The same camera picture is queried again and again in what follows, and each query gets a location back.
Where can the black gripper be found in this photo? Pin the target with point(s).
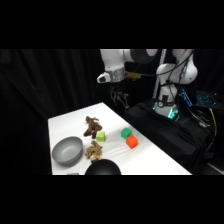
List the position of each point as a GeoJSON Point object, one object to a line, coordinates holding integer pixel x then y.
{"type": "Point", "coordinates": [118, 88]}

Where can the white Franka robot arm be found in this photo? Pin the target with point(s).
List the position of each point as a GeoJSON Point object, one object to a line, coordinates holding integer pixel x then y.
{"type": "Point", "coordinates": [112, 60]}

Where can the light green block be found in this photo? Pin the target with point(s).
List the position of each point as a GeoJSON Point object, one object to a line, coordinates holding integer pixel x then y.
{"type": "Point", "coordinates": [100, 136]}

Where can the red block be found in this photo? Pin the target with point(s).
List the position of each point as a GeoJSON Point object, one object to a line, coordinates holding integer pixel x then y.
{"type": "Point", "coordinates": [132, 142]}

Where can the brown plush toy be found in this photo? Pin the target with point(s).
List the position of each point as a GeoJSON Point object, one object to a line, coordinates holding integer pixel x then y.
{"type": "Point", "coordinates": [92, 126]}

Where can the tan striped plush toy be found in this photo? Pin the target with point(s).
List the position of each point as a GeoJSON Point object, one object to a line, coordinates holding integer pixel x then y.
{"type": "Point", "coordinates": [94, 150]}

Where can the black draped robot stand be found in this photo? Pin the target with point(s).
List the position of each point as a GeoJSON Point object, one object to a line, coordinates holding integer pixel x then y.
{"type": "Point", "coordinates": [166, 133]}

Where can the blue lit device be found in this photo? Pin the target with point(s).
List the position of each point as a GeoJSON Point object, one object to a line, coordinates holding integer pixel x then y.
{"type": "Point", "coordinates": [186, 97]}

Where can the black bowl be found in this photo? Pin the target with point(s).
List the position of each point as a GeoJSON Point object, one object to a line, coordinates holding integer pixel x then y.
{"type": "Point", "coordinates": [102, 168]}

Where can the grey bowl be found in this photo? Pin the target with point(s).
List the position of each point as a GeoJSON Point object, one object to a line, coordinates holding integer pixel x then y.
{"type": "Point", "coordinates": [67, 150]}

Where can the keyboard with blue lights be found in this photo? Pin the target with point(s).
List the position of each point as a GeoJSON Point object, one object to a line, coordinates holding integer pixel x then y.
{"type": "Point", "coordinates": [206, 99]}

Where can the small grey object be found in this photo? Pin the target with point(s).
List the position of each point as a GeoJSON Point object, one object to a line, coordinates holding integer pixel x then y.
{"type": "Point", "coordinates": [73, 173]}

